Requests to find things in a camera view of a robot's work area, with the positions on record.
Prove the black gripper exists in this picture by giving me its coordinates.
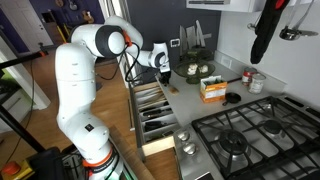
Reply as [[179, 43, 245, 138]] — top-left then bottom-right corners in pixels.
[[159, 67, 171, 85]]

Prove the long wooden spatula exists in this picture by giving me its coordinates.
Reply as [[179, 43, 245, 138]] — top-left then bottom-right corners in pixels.
[[169, 86, 179, 95]]

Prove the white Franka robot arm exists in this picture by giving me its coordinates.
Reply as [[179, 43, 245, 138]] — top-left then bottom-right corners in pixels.
[[55, 16, 170, 180]]

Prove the open cutlery drawer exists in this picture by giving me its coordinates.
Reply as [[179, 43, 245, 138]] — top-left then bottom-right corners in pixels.
[[129, 82, 179, 159]]

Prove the green glass tiered stand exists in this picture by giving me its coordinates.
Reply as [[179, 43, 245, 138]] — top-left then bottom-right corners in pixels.
[[174, 48, 215, 84]]

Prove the small digital timer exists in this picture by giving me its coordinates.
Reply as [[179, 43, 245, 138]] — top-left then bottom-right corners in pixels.
[[170, 38, 180, 47]]

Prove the orange cardboard box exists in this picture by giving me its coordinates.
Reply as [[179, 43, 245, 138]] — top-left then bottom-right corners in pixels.
[[200, 75, 227, 103]]

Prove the small black cast pan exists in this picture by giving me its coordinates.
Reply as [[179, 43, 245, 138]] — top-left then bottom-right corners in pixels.
[[223, 92, 241, 106]]

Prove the red labelled tin can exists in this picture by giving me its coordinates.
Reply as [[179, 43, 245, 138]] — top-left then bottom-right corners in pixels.
[[242, 67, 257, 86]]

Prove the white labelled tin can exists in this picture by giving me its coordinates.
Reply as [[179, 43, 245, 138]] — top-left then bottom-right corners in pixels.
[[248, 73, 266, 94]]

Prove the white upper cabinet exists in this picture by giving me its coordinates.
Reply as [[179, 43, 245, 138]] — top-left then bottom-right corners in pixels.
[[186, 0, 266, 13]]

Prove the black oven mitt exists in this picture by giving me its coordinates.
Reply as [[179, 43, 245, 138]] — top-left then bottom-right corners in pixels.
[[250, 0, 290, 64]]

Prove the stainless gas stove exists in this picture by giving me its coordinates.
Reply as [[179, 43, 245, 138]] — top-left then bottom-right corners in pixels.
[[174, 96, 320, 180]]

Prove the hanging steel ladle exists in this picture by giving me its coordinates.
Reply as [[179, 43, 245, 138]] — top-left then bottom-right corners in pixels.
[[279, 0, 318, 41]]

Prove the red emergency stop button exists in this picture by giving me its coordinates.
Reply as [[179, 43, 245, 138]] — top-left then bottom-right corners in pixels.
[[2, 161, 21, 175]]

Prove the white wall outlet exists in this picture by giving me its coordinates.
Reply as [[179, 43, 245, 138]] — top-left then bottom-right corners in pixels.
[[222, 57, 232, 68]]

